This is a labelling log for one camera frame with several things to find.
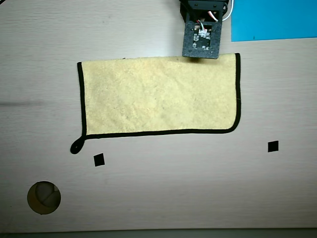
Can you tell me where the yellow towel with black trim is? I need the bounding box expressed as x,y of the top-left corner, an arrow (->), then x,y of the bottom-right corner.
70,52 -> 242,155

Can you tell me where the black square tape marker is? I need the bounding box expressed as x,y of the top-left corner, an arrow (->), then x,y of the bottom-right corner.
267,140 -> 279,153
93,153 -> 106,167

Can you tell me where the blue sheet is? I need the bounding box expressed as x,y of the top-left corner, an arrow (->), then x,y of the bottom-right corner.
231,0 -> 317,42

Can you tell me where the white red servo cable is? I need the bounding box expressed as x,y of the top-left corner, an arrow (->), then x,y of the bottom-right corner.
207,10 -> 220,22
221,0 -> 235,22

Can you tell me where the round table cable hole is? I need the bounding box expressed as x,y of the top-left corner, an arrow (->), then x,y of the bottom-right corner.
27,180 -> 61,215

